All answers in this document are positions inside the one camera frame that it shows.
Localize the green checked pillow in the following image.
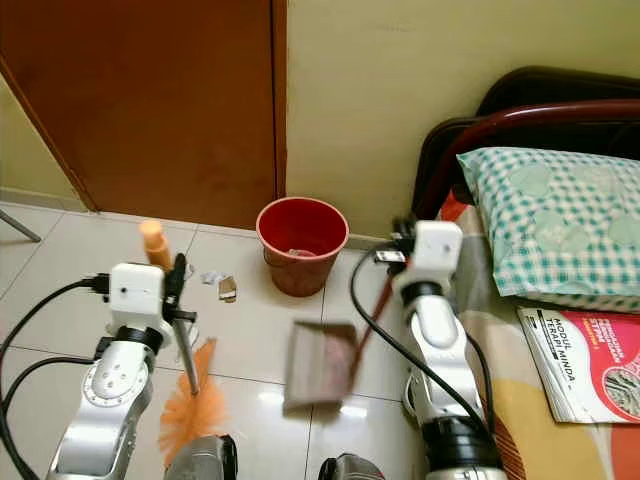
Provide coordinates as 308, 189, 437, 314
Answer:
456, 146, 640, 303

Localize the grey dustpan with red handle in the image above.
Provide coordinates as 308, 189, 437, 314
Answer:
281, 260, 402, 410

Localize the brown wooden door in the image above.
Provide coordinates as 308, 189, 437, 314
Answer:
0, 0, 288, 227

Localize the grey robot leg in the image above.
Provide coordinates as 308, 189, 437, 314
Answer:
164, 434, 240, 480
319, 452, 388, 480

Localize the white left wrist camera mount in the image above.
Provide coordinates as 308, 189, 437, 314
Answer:
107, 262, 168, 338

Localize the grey robot left leg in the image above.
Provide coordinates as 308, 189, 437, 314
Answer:
164, 434, 240, 480

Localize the orange bristle broom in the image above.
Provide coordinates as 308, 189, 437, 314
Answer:
139, 218, 233, 469

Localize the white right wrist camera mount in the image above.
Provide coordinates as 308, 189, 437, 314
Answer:
409, 219, 464, 287

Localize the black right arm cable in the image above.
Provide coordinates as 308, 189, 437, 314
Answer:
349, 248, 497, 413

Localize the yellow patterned bed sheet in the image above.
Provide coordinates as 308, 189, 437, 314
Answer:
438, 192, 640, 480

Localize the dark red bed headboard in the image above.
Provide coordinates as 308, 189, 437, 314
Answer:
410, 66, 640, 223

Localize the small brown paper scrap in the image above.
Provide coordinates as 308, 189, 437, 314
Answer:
217, 275, 240, 304

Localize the grey metal chair leg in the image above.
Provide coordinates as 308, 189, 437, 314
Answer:
0, 207, 43, 244

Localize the red plastic bucket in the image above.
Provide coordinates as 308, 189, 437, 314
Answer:
256, 196, 351, 299

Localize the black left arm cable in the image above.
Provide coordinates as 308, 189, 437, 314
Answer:
0, 278, 111, 480

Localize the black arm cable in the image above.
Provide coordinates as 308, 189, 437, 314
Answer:
349, 248, 497, 413
0, 278, 111, 480

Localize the red and white book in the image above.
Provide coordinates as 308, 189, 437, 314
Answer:
517, 304, 640, 425

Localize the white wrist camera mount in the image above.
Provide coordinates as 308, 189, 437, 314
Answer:
107, 262, 168, 338
409, 219, 464, 287

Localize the grey robot right leg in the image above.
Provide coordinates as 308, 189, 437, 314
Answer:
319, 452, 388, 480

